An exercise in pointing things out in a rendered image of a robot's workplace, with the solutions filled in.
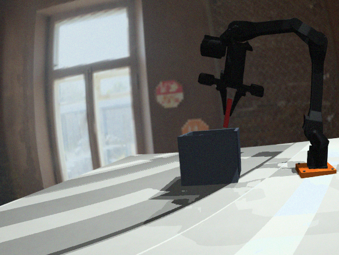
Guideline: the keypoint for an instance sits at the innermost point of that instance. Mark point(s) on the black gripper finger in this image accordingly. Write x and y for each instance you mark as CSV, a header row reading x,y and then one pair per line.
x,y
238,95
223,93

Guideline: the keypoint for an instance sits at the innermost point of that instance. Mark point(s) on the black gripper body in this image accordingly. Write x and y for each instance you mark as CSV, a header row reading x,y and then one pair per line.
x,y
233,73

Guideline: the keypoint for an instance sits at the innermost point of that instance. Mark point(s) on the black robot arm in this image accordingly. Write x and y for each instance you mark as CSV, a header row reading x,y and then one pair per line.
x,y
241,31

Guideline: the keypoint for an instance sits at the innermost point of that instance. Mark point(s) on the red peg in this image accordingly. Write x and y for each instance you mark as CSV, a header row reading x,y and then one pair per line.
x,y
227,113

